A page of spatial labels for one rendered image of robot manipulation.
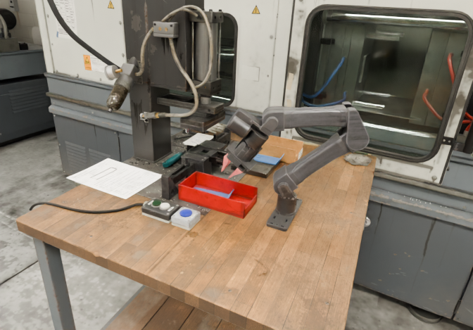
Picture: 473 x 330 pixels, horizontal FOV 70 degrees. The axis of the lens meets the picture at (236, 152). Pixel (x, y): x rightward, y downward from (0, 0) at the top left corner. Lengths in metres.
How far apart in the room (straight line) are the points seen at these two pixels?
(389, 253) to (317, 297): 1.18
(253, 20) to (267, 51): 0.17
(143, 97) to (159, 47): 0.22
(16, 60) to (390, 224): 3.79
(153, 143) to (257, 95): 0.72
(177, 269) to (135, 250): 0.14
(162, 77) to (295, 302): 0.90
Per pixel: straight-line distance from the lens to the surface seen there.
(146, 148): 1.49
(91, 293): 2.23
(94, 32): 2.63
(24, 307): 2.29
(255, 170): 1.39
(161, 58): 1.33
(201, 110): 1.30
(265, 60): 1.87
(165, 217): 1.10
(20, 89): 4.34
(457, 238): 1.97
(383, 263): 2.09
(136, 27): 1.38
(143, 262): 0.98
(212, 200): 1.14
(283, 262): 0.98
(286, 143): 1.62
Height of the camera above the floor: 1.54
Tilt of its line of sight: 24 degrees down
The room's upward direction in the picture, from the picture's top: 3 degrees clockwise
